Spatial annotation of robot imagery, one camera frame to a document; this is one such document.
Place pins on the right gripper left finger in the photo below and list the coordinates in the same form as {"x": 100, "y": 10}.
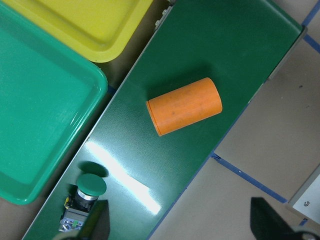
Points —
{"x": 97, "y": 224}

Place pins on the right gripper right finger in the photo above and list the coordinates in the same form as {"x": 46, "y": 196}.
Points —
{"x": 267, "y": 224}

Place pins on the green push button switch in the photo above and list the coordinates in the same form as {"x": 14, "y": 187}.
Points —
{"x": 78, "y": 204}

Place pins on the plain orange cylinder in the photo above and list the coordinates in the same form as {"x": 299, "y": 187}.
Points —
{"x": 184, "y": 106}

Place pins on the green plastic tray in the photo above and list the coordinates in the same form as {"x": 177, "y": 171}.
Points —
{"x": 48, "y": 93}

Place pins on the green conveyor belt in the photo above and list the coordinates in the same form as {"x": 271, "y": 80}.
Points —
{"x": 195, "y": 77}

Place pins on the yellow plastic tray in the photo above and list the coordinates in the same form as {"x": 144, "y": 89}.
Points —
{"x": 98, "y": 30}

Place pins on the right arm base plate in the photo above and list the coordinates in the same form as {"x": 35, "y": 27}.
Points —
{"x": 305, "y": 200}

